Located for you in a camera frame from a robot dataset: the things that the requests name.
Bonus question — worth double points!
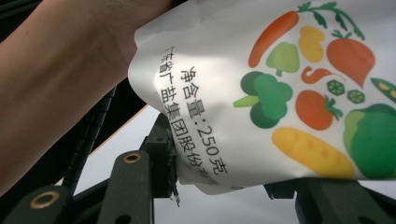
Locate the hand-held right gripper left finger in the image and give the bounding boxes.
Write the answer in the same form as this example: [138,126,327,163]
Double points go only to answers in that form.
[141,113,179,199]

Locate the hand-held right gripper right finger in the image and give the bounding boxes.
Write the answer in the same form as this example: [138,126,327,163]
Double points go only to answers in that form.
[263,180,298,201]

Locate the white and blue salt bag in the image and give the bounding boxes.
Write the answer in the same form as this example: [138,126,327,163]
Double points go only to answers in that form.
[127,0,396,196]

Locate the white table mat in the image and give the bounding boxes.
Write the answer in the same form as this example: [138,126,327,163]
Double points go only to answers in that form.
[54,105,396,224]

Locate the left hand-held gripper black cable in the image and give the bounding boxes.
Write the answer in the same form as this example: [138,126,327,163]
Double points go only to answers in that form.
[62,86,118,195]

